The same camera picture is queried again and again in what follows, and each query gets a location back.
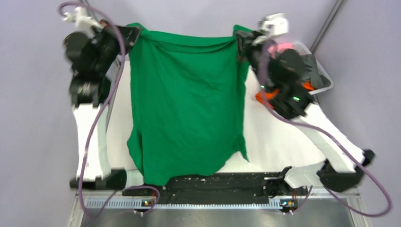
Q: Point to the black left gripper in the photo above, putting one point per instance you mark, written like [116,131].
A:
[132,33]

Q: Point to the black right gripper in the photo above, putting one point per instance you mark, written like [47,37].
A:
[246,40]

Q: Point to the green t shirt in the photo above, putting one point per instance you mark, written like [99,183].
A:
[187,101]

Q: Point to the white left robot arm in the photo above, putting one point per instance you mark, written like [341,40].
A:
[90,93]

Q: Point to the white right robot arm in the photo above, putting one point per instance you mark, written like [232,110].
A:
[285,79]

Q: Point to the pink t shirt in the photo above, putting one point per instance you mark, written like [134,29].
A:
[280,48]

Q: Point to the white plastic laundry bin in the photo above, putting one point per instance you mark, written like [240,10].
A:
[315,78]

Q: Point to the orange t shirt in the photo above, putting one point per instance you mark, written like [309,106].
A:
[263,97]

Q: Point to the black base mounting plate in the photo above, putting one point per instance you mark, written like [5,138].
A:
[268,182]

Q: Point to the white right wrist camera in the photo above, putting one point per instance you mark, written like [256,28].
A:
[271,26]

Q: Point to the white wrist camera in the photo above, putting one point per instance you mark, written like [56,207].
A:
[271,26]
[82,20]

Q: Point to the aluminium frame rail left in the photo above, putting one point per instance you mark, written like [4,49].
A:
[112,72]

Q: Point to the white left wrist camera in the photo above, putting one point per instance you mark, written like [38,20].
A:
[82,20]

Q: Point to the aluminium frame rail right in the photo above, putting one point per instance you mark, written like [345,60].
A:
[339,4]

